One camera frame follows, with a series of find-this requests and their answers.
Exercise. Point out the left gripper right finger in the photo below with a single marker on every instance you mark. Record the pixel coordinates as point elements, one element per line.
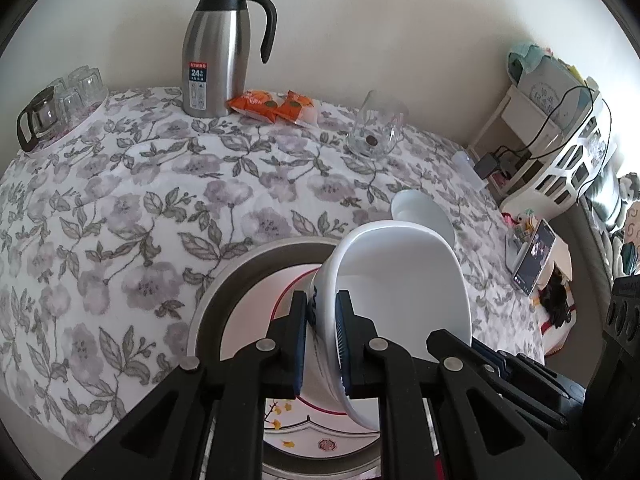
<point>371,366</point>

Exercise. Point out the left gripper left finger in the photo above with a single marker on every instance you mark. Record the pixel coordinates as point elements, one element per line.
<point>274,365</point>

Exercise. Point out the white plate black rim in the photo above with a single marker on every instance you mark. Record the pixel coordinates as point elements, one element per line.
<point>290,426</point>

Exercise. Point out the white bowl red logo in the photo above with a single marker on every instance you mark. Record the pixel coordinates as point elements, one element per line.
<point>416,207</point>

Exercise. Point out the small white bowl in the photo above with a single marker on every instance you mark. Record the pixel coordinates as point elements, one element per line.
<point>403,277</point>

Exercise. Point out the black clothing item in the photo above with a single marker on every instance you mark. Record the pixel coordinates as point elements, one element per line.
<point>553,298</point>

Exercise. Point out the smartphone showing video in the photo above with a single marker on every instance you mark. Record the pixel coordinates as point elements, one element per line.
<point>534,258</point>

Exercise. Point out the floral fleece tablecloth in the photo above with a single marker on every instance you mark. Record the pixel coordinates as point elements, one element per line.
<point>110,238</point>

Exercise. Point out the black power adapter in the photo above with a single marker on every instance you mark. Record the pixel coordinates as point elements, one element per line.
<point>487,165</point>

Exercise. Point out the clear glass mug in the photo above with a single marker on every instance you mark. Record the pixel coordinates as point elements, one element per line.
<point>379,125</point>

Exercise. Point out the white shelf unit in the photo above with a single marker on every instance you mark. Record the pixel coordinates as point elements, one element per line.
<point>538,165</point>

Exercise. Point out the orange snack packet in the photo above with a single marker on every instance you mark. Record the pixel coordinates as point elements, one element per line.
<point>257,104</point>
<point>298,109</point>

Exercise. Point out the clear drinking glass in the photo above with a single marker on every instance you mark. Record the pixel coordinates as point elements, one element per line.
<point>71,106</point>
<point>88,81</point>

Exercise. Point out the teal cloth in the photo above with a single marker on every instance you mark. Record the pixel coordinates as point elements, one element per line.
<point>524,58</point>

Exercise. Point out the steel thermos black handle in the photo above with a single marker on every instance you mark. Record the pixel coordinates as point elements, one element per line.
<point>215,52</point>

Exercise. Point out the glass teapot black handle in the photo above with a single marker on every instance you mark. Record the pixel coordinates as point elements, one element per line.
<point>38,122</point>

